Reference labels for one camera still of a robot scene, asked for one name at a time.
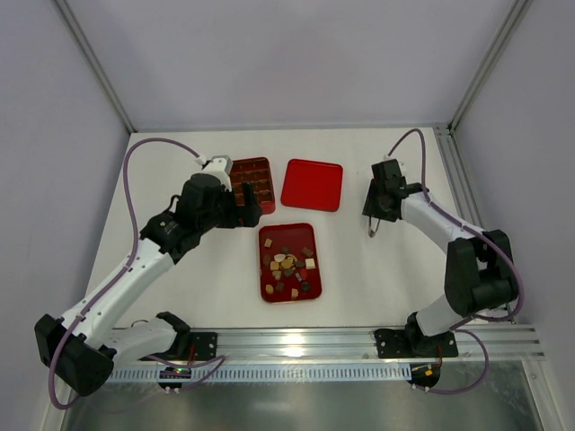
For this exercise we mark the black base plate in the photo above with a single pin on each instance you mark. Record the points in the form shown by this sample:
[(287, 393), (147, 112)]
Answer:
[(399, 344), (202, 346)]

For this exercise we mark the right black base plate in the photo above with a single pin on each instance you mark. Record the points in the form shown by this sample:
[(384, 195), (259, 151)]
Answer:
[(399, 344)]

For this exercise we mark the right aluminium frame post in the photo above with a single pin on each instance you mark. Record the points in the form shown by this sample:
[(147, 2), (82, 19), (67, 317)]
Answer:
[(512, 19)]

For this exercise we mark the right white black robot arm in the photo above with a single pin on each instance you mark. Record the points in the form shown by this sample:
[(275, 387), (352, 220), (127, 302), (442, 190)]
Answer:
[(478, 273)]

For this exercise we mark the white slotted cable duct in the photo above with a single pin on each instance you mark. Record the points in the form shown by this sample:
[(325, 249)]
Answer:
[(265, 373)]

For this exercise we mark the red compartment chocolate box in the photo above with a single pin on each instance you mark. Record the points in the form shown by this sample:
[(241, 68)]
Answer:
[(257, 172)]

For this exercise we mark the metal serving tongs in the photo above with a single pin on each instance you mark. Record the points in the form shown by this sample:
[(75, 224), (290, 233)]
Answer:
[(373, 226)]

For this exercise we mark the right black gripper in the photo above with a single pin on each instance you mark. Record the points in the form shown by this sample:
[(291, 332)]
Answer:
[(375, 205)]

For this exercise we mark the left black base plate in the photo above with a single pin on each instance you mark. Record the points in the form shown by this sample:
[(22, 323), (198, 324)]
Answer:
[(202, 346)]

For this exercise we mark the red chocolate tray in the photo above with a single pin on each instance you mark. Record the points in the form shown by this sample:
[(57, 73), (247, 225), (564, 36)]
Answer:
[(296, 237)]

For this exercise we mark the aluminium frame post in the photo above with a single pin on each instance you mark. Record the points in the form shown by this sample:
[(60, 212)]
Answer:
[(74, 27), (512, 19)]

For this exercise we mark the dark brown chocolate right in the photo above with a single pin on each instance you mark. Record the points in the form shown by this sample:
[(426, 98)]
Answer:
[(307, 252)]

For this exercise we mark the left aluminium frame post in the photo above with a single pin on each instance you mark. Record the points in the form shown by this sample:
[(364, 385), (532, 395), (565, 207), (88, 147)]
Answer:
[(74, 27)]

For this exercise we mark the red box lid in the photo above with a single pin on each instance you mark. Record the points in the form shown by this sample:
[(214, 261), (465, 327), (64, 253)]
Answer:
[(312, 185)]

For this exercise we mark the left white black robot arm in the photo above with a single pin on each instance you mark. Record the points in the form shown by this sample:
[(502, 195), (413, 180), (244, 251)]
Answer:
[(82, 347)]

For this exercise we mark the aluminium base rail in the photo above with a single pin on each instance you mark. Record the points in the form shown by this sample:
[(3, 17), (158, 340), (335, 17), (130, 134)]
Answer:
[(501, 341)]

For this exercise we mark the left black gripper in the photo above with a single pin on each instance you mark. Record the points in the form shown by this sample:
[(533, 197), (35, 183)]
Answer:
[(234, 208)]

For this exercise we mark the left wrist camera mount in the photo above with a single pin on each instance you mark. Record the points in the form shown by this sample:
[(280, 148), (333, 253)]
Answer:
[(219, 167)]

